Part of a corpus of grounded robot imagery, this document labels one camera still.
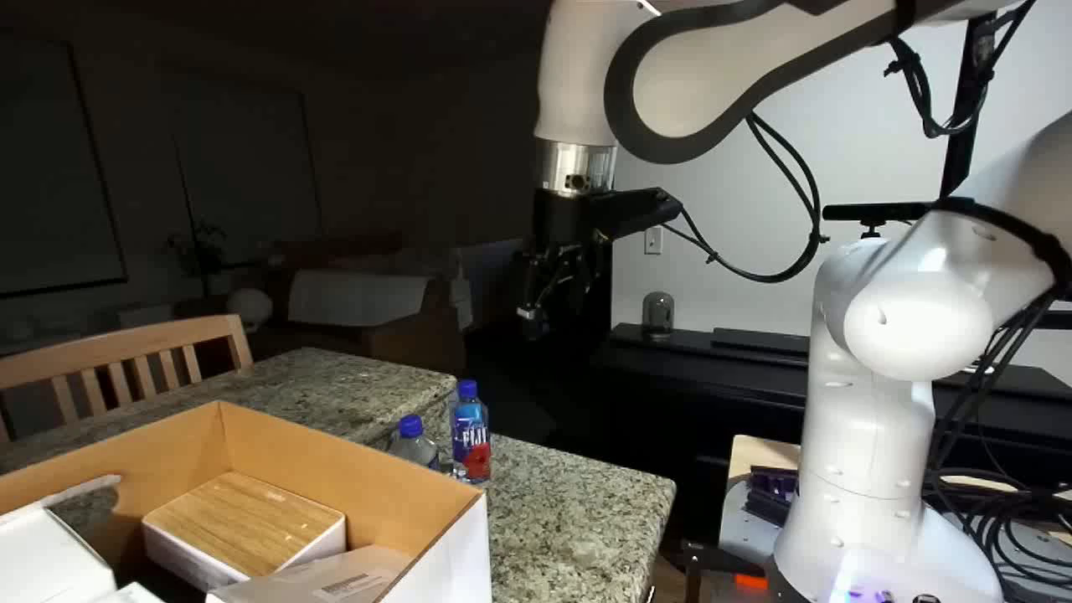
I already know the light wooden slat-back chair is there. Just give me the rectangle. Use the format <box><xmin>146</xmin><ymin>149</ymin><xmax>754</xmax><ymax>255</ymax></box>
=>
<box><xmin>0</xmin><ymin>312</ymin><xmax>257</xmax><ymax>447</ymax></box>

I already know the black arm strap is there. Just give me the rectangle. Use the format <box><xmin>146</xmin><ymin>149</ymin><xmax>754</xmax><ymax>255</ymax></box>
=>
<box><xmin>948</xmin><ymin>198</ymin><xmax>1072</xmax><ymax>295</ymax></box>

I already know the white round pot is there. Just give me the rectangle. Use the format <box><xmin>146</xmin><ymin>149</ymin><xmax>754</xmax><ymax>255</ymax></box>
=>
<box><xmin>227</xmin><ymin>285</ymin><xmax>280</xmax><ymax>330</ymax></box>

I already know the white rectangular bin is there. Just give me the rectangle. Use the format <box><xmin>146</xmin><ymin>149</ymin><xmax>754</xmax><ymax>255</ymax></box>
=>
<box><xmin>284</xmin><ymin>269</ymin><xmax>433</xmax><ymax>327</ymax></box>

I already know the purple black gadget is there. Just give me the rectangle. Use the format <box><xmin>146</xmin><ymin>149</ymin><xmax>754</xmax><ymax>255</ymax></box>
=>
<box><xmin>744</xmin><ymin>464</ymin><xmax>802</xmax><ymax>525</ymax></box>

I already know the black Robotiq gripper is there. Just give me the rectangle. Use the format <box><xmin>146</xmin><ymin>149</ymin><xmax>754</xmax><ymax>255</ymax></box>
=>
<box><xmin>514</xmin><ymin>193</ymin><xmax>613</xmax><ymax>339</ymax></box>

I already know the black low cabinet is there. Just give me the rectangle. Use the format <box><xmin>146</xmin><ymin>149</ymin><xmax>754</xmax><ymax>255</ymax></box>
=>
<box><xmin>586</xmin><ymin>319</ymin><xmax>1072</xmax><ymax>496</ymax></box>

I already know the small light side table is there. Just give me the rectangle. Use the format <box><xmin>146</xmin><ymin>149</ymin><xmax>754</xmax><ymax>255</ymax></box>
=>
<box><xmin>718</xmin><ymin>432</ymin><xmax>812</xmax><ymax>566</ymax></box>

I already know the grey glass jar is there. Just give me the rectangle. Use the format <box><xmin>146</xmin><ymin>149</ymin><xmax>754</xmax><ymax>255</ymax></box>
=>
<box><xmin>640</xmin><ymin>288</ymin><xmax>677</xmax><ymax>339</ymax></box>

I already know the brown sofa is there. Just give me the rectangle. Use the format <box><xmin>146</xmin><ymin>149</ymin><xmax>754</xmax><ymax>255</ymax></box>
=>
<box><xmin>273</xmin><ymin>227</ymin><xmax>473</xmax><ymax>373</ymax></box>

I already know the large white cardboard box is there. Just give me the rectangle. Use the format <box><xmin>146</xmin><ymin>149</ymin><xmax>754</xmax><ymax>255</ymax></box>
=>
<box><xmin>0</xmin><ymin>398</ymin><xmax>497</xmax><ymax>603</ymax></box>

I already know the Fiji water bottle blue cap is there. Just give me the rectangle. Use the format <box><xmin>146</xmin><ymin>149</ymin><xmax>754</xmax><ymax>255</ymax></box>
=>
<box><xmin>389</xmin><ymin>413</ymin><xmax>443</xmax><ymax>467</ymax></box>
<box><xmin>448</xmin><ymin>378</ymin><xmax>497</xmax><ymax>486</ymax></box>

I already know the dark potted plant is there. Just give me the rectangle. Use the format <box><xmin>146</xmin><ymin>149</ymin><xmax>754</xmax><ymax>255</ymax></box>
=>
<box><xmin>165</xmin><ymin>221</ymin><xmax>233</xmax><ymax>304</ymax></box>

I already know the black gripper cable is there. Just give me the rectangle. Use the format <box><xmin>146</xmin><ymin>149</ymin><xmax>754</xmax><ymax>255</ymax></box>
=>
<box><xmin>657</xmin><ymin>109</ymin><xmax>830</xmax><ymax>285</ymax></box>

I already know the black stand pole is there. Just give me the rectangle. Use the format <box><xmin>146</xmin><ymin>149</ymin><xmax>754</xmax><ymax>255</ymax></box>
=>
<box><xmin>822</xmin><ymin>0</ymin><xmax>1007</xmax><ymax>236</ymax></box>

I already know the black flat device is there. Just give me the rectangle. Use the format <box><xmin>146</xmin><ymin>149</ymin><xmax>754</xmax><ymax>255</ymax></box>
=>
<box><xmin>710</xmin><ymin>326</ymin><xmax>816</xmax><ymax>357</ymax></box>

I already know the white box with wooden lid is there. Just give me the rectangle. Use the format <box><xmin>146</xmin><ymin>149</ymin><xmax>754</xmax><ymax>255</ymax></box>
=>
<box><xmin>142</xmin><ymin>467</ymin><xmax>349</xmax><ymax>597</ymax></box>

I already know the black cable bundle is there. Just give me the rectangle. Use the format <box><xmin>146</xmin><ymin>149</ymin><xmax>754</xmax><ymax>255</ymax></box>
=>
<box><xmin>924</xmin><ymin>444</ymin><xmax>1072</xmax><ymax>597</ymax></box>

